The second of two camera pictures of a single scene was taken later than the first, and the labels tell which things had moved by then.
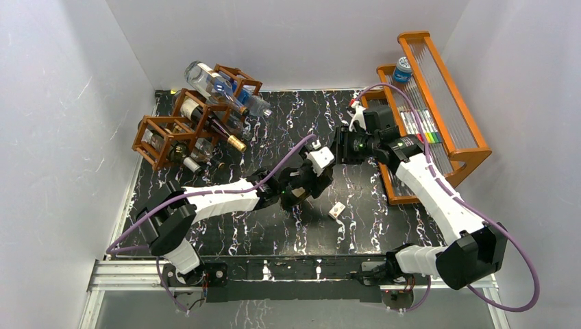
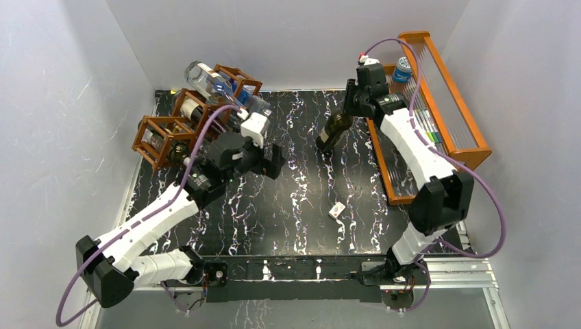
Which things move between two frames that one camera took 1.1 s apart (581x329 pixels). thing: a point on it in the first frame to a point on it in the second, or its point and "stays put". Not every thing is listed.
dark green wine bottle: x=292 y=196 to x=334 y=128
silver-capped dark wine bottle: x=179 y=152 stays put
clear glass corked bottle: x=216 y=87 stays put
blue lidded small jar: x=403 y=72 stays put
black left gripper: x=314 y=188 to x=267 y=167
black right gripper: x=342 y=136 to x=351 y=87
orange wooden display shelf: x=428 y=108 stays put
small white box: x=336 y=211 stays put
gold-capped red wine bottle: x=192 y=110 stays put
